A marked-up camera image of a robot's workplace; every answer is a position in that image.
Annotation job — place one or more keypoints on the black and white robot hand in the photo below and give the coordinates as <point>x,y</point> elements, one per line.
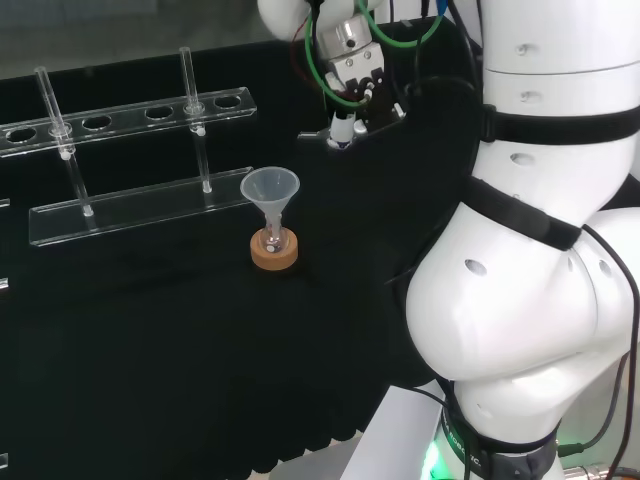
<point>372,112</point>

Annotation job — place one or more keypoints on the clear weighing funnel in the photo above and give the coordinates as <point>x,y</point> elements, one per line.
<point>314,135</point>

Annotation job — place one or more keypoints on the clear plastic funnel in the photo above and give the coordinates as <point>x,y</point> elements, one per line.
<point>269,186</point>

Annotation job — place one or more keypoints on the clear acrylic funnel stand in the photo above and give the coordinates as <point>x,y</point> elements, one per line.
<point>125,210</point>

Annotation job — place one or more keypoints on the small round-bottom glass flask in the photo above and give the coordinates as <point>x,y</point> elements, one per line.
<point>274,244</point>

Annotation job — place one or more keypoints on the black bench cloth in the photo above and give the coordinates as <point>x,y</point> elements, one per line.
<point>200,350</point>

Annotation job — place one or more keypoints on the grey robot mounting plate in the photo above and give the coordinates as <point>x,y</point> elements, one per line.
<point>395,425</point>

